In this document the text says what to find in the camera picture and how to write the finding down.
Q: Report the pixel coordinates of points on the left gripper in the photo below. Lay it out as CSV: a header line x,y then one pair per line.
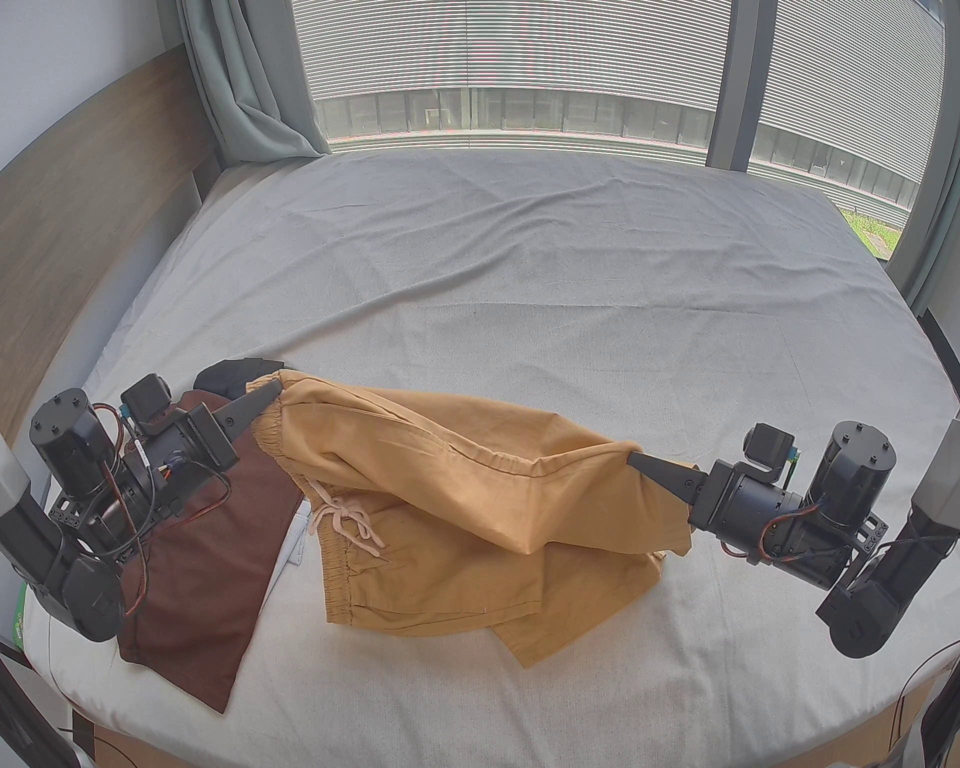
x,y
202,442

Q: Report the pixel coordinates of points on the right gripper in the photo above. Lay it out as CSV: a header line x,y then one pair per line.
x,y
739,506

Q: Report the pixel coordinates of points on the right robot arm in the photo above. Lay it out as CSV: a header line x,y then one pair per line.
x,y
855,457

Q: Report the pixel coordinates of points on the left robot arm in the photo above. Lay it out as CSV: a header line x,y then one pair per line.
x,y
71,442

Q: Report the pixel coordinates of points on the bed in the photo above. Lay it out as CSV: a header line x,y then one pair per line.
x,y
525,262

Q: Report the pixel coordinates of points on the black garment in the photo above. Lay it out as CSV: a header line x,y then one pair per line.
x,y
225,375

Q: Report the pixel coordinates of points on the white garment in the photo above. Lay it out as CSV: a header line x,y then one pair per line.
x,y
296,540

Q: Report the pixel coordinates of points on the brown garment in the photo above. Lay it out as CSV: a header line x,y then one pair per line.
x,y
195,585

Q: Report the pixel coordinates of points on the grey-green curtain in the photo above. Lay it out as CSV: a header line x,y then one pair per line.
x,y
240,112

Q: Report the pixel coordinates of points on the window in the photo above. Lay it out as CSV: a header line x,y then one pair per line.
x,y
525,60

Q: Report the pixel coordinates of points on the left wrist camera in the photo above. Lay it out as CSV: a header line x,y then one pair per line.
x,y
150,397

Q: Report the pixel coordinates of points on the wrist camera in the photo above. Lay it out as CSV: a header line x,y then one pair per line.
x,y
150,397
769,442

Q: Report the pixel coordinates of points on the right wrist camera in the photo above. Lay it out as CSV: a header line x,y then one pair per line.
x,y
769,442

